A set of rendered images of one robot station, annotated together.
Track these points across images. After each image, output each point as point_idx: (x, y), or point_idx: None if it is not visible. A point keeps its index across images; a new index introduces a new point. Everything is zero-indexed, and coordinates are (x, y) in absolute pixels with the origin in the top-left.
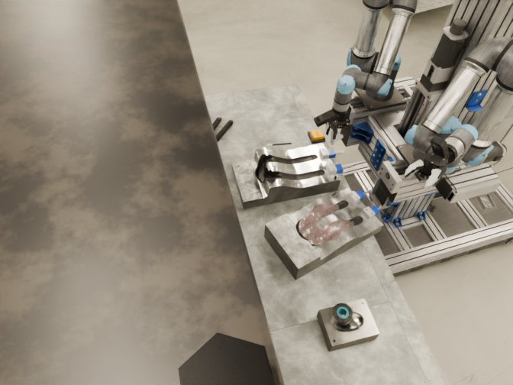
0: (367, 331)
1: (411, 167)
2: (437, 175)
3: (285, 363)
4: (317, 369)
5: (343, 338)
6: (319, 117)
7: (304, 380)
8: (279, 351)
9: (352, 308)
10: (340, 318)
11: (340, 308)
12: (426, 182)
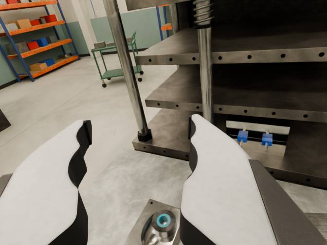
0: (132, 238)
1: (216, 135)
2: (18, 185)
3: (170, 176)
4: (150, 193)
5: (146, 211)
6: None
7: (151, 181)
8: (180, 177)
9: (162, 243)
10: (160, 213)
11: (168, 220)
12: (81, 119)
